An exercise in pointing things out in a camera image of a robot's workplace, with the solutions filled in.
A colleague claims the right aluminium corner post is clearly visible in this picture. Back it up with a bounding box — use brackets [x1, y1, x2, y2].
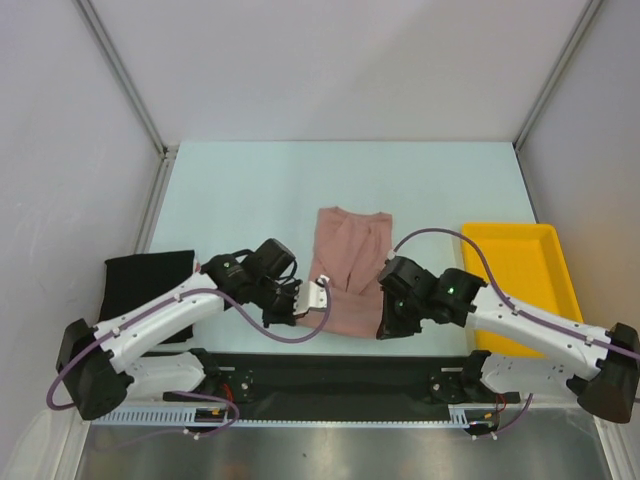
[512, 0, 608, 154]

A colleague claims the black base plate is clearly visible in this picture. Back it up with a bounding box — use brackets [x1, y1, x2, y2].
[192, 348, 520, 406]

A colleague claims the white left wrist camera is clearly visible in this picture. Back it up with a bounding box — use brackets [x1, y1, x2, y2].
[293, 275, 329, 318]

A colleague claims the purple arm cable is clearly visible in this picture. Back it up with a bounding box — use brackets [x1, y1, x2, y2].
[45, 279, 332, 411]
[387, 228, 640, 359]

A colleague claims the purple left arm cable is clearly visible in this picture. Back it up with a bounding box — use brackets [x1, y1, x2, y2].
[45, 279, 332, 411]

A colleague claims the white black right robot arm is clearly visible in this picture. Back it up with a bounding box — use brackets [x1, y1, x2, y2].
[377, 256, 639, 424]

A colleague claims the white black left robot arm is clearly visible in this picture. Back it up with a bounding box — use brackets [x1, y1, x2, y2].
[56, 238, 300, 420]

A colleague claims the folded black t shirt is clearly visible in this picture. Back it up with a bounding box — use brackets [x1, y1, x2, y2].
[98, 250, 197, 322]

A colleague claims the aluminium corner post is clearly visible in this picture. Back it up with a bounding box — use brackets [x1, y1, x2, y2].
[512, 0, 608, 154]
[74, 0, 174, 156]

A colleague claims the yellow plastic tray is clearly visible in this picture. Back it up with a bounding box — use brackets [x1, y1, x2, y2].
[460, 222, 585, 360]

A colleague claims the white slotted cable duct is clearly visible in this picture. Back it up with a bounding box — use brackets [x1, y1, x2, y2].
[93, 397, 496, 428]

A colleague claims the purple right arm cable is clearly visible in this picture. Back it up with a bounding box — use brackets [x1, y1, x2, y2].
[387, 228, 640, 359]

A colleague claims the pink t shirt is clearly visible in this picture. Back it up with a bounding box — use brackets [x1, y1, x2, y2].
[309, 207, 393, 339]

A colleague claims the left aluminium corner post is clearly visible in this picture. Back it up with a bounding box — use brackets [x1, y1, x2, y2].
[74, 0, 174, 156]

